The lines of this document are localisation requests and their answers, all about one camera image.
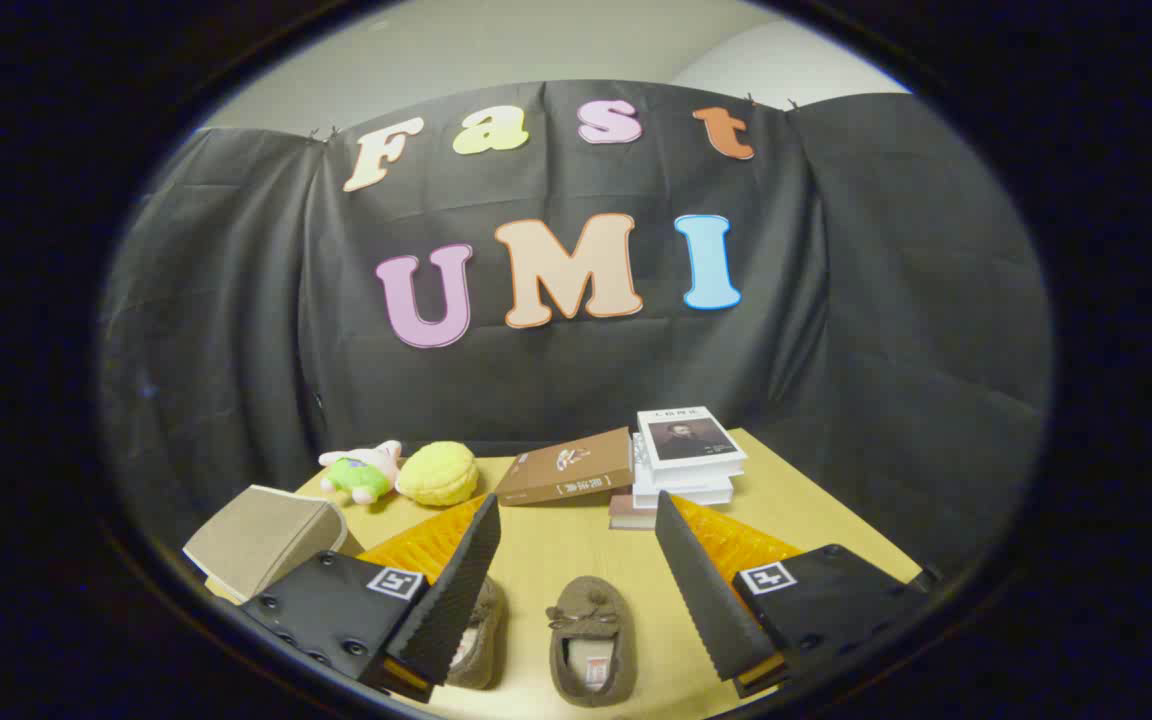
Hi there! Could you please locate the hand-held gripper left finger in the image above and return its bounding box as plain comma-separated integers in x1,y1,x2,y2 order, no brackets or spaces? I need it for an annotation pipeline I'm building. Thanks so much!
239,492,503,703

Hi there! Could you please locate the yellow plush bread toy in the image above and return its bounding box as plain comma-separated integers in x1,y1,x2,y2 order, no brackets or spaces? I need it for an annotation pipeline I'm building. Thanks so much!
396,441,480,507

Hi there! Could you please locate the pink and green plush toy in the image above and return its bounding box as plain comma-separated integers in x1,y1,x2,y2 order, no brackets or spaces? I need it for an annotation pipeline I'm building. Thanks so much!
318,440,404,505

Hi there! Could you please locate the brown cover book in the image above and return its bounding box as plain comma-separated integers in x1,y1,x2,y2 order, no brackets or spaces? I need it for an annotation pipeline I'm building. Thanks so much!
493,427,635,507

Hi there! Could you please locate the beige storage box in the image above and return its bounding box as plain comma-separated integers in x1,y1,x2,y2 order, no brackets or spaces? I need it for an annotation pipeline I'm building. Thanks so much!
183,485,349,604

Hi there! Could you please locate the black backdrop cloth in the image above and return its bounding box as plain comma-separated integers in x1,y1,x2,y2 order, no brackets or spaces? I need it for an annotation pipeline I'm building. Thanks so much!
96,80,1054,591

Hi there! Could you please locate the white book with portrait cover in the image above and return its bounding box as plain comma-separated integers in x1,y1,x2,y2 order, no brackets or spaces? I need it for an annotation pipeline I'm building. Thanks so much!
636,405,749,486

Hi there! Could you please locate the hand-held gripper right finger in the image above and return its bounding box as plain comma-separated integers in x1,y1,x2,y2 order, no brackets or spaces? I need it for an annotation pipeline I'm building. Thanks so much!
654,490,942,701

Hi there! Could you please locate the brown fuzzy shoe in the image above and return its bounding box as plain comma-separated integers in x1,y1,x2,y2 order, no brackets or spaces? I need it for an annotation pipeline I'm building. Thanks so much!
446,575,509,691
547,575,639,709

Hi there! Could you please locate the mauve cover book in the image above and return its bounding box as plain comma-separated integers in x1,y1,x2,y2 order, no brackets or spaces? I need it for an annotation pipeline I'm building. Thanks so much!
608,493,659,531

